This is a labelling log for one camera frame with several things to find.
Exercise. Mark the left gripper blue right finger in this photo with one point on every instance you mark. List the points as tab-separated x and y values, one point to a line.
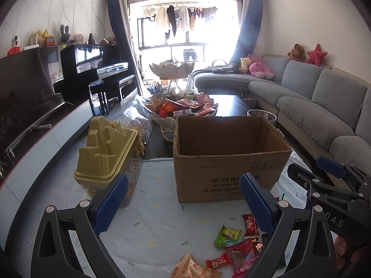
260	201

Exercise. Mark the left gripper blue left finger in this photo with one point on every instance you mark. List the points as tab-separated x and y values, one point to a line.
107	201

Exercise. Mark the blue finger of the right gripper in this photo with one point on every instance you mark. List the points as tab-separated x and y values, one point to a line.
331	167

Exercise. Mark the dark red candy packet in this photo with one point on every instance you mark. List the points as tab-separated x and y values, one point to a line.
251	226

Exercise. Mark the red hawthorn snack packet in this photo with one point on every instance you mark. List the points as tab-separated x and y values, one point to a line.
242	256

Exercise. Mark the small red candy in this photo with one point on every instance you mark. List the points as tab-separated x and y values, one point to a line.
219	262

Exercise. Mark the clear plastic bag of snacks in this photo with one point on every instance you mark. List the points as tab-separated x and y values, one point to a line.
136	116

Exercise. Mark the green candy packet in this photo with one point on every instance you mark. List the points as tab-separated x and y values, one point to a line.
227	237

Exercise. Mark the grey sectional sofa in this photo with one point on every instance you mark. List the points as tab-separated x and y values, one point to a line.
324	109

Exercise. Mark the yellow lidded snack container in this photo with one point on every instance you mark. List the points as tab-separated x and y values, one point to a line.
111	149

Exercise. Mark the brown cardboard box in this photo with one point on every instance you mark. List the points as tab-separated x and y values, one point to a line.
211	153

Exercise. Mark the white tv cabinet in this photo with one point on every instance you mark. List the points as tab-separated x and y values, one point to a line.
30	166

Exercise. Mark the orange snack packet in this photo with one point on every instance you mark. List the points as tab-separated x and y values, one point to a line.
189	268

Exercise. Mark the grey toy storage box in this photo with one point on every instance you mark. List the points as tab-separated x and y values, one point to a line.
251	103

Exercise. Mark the red star pillow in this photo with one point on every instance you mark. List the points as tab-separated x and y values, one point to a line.
315	56

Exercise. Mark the black piano bench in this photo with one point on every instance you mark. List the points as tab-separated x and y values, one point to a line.
108	90

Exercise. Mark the brown plush dog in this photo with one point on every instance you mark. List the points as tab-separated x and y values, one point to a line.
297	53

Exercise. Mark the pink plush pig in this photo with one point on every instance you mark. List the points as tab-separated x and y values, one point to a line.
258	69

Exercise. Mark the black television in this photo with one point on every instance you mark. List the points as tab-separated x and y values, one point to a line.
30	94

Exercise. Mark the grey bag on sofa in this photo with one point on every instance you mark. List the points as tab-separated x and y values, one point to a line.
224	68

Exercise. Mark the yellow plush toy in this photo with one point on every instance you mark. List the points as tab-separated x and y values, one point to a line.
244	65

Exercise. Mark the black upright piano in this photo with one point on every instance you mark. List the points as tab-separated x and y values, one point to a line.
85	64

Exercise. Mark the white two-tier snack tray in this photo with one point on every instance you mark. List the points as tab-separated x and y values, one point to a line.
179	99

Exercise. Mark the pink doll figure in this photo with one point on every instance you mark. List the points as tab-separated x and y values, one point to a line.
78	39

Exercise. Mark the grey bunny figure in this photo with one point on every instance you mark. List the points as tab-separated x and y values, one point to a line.
65	34

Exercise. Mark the right blue curtain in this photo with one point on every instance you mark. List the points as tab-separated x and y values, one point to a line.
252	12

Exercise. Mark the blue curtain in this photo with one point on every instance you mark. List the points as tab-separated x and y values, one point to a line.
252	12
119	20

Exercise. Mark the hanging laundry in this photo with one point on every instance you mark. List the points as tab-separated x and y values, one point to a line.
171	19

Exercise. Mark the left blue curtain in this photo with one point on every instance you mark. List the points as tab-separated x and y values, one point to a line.
119	20

